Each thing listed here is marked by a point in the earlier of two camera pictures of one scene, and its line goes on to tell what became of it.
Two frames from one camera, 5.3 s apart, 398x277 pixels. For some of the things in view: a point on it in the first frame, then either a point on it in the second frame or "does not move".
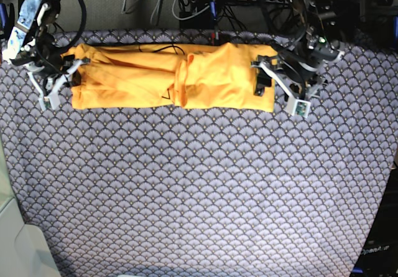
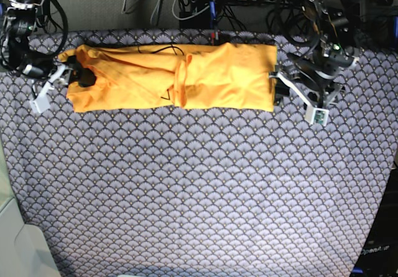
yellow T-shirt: (202, 76) does not move
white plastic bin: (24, 251) does not move
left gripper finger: (296, 107) to (314, 115)
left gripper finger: (266, 70) to (282, 86)
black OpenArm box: (379, 257) does not move
